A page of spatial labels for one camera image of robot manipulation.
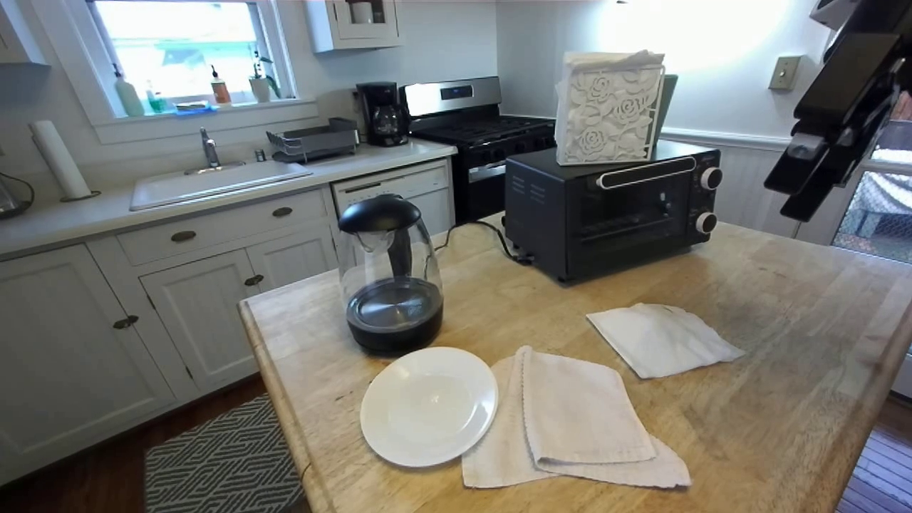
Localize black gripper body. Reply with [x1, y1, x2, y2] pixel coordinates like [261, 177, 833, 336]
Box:
[789, 0, 912, 151]

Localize white round plate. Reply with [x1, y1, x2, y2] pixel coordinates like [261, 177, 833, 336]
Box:
[360, 346, 502, 470]

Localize white glass door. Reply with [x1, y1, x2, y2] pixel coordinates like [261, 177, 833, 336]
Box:
[794, 94, 912, 269]

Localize black toaster oven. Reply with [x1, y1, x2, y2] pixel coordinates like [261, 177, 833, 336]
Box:
[502, 139, 723, 286]

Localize white paper napkin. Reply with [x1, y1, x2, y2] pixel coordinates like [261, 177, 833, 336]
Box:
[585, 299, 746, 382]

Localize black and steel stove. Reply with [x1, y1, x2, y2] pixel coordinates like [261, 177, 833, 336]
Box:
[401, 77, 558, 226]

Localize white folded cloth towel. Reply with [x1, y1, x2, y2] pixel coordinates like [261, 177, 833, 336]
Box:
[458, 342, 694, 493]

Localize white dishwasher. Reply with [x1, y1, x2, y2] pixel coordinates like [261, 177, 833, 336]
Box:
[330, 158, 458, 241]

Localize black coffee maker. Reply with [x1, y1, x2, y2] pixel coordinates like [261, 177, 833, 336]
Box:
[352, 80, 409, 149]

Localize glass kettle with black lid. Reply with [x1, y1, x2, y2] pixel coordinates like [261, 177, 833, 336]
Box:
[335, 191, 447, 359]

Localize grey dish rack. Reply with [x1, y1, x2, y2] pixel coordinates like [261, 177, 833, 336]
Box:
[266, 115, 364, 165]

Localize white pump bottle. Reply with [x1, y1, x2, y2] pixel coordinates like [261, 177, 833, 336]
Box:
[247, 54, 286, 107]

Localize small orange soap bottle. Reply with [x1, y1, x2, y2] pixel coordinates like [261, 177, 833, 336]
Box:
[207, 64, 233, 108]

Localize white kitchen sink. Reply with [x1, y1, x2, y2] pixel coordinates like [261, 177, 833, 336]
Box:
[127, 158, 317, 215]

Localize steel sink faucet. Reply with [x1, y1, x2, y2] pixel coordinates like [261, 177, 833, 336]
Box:
[196, 125, 226, 175]

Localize kitchen window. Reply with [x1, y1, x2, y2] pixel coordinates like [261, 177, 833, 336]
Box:
[82, 0, 298, 129]

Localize grey patterned floor rug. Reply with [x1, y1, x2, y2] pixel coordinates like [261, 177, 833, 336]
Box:
[142, 393, 308, 513]

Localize white spray bottle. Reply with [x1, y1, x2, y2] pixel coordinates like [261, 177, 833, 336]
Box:
[110, 64, 147, 120]

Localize white base cabinets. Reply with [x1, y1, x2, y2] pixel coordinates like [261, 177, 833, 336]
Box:
[0, 185, 343, 489]

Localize white paper towel roll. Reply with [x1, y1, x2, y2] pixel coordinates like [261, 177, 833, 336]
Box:
[26, 117, 100, 204]

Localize beige wall light switch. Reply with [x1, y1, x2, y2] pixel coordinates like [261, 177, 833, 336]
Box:
[770, 54, 803, 94]

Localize black toaster power cord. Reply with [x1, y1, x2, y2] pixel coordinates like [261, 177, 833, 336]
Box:
[431, 219, 536, 272]

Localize white wall cabinet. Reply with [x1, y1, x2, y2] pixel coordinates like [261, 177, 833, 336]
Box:
[304, 0, 405, 54]

